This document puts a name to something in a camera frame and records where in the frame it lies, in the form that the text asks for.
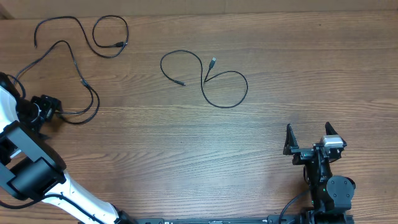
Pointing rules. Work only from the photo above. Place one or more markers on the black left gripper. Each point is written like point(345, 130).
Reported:
point(48, 104)

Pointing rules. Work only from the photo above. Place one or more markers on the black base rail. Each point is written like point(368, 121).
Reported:
point(271, 219)

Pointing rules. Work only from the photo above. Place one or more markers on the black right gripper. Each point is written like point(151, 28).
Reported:
point(301, 154)

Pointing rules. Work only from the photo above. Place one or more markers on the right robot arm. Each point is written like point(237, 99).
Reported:
point(331, 195)

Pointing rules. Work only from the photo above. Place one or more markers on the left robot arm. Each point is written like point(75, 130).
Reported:
point(31, 169)

